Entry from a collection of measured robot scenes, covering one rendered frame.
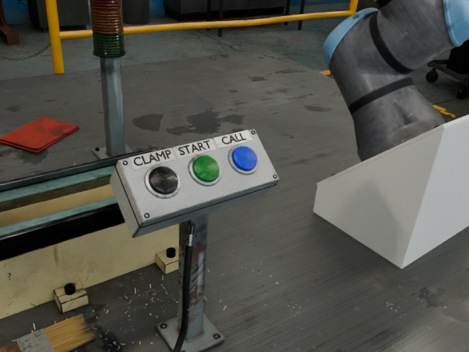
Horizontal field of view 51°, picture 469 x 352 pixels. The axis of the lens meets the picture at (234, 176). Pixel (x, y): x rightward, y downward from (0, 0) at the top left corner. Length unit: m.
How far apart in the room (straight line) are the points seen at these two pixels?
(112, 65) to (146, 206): 0.58
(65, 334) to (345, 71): 0.59
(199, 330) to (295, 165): 0.54
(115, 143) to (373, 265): 0.59
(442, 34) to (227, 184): 0.43
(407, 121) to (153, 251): 0.45
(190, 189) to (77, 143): 0.71
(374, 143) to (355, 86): 0.10
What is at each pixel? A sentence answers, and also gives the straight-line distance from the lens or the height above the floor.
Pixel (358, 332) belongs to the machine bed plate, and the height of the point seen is 0.80.
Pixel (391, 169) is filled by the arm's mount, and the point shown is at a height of 0.96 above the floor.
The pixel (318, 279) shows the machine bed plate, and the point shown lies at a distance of 0.80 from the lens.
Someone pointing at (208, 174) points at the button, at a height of 1.07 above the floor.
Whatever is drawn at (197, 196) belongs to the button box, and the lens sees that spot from 0.50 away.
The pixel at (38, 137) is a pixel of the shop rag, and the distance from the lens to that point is 1.21.
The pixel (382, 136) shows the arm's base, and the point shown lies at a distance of 0.83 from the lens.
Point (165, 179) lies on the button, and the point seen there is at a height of 1.07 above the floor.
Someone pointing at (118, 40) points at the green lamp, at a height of 1.06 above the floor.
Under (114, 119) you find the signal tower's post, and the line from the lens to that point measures 1.06.
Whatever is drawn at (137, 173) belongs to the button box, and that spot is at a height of 1.07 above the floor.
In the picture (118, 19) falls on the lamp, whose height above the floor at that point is 1.10.
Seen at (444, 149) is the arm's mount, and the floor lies 1.02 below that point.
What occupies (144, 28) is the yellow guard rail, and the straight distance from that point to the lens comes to 3.25.
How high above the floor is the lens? 1.32
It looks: 30 degrees down
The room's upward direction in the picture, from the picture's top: 4 degrees clockwise
